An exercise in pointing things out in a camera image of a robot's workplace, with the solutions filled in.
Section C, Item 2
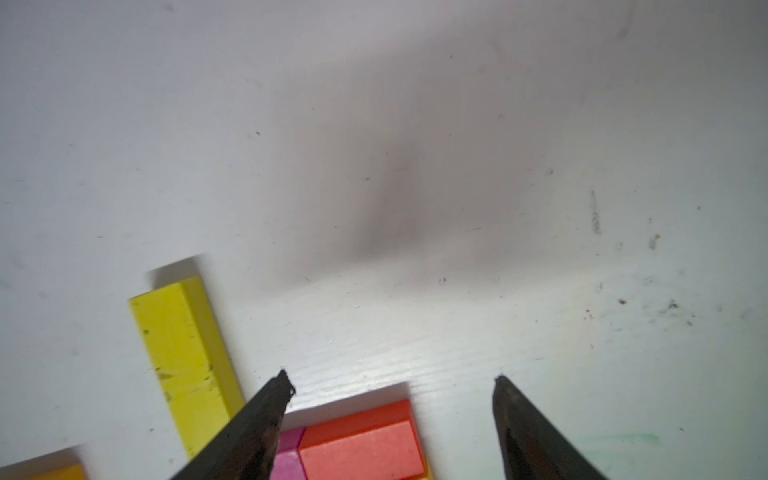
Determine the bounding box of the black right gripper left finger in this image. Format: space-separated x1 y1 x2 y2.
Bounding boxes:
173 370 295 480

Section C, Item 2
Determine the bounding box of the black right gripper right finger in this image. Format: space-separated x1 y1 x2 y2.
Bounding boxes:
492 375 605 480

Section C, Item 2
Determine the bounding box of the magenta block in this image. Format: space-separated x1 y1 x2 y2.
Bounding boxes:
270 428 307 480

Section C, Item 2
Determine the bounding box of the lime yellow block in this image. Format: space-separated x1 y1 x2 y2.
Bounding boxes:
129 277 246 459

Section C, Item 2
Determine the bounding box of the red block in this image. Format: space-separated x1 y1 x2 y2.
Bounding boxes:
298 400 428 480

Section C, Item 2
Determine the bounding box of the small amber block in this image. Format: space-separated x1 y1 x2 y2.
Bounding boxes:
26 463 88 480

